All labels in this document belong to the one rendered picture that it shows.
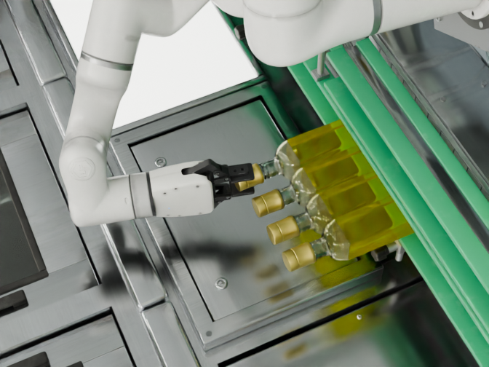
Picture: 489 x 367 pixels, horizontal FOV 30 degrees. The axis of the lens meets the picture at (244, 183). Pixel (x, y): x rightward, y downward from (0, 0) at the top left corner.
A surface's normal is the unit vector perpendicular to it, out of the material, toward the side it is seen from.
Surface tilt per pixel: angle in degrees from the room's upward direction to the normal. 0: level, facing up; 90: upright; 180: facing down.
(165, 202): 72
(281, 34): 61
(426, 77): 90
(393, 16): 86
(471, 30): 5
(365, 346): 90
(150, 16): 95
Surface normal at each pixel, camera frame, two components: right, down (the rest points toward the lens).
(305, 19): 0.60, 0.51
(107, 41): -0.03, 0.26
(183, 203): 0.17, 0.82
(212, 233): -0.02, -0.57
